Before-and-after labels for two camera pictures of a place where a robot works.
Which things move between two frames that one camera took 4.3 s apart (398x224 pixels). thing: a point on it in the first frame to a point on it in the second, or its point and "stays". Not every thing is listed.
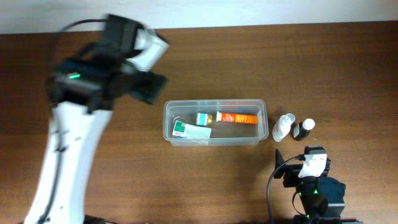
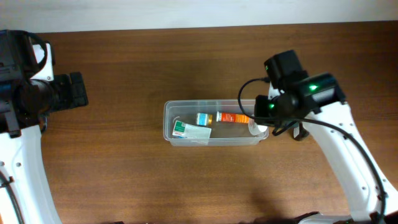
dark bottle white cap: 302,129 stays
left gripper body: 139,84 to 64,96
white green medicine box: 181,129 stays
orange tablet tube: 236,118 stays
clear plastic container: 188,122 stays
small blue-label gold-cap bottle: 203,119 stays
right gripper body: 292,172 to 269,108
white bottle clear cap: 282,127 to 260,131
